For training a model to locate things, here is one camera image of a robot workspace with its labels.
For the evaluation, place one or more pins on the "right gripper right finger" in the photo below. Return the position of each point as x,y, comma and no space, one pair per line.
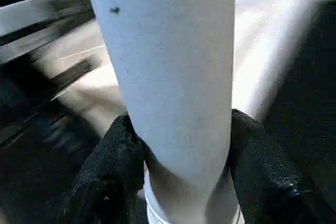
267,182

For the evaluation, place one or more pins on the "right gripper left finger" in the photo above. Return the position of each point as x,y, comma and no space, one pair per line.
105,176

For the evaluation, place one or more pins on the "white leg with black mark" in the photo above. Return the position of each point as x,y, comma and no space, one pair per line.
170,77

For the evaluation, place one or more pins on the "black work mat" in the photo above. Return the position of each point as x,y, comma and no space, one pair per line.
302,103

